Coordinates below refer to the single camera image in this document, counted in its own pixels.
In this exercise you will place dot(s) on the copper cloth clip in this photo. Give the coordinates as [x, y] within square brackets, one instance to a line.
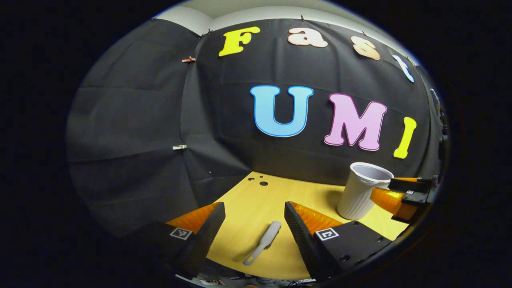
[188, 60]

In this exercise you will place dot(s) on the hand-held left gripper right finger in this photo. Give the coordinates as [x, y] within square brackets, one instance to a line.
[298, 232]

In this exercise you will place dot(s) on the white ribbed garbage bin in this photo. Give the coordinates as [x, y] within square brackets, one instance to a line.
[358, 196]

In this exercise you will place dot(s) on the small grey broom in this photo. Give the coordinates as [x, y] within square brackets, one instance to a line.
[266, 240]

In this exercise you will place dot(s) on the yellow wooden desktop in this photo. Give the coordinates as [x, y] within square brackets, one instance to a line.
[272, 200]

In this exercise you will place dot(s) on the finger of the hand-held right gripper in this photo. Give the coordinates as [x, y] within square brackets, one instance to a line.
[390, 200]
[412, 185]

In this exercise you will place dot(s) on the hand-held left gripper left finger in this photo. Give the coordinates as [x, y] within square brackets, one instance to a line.
[208, 236]

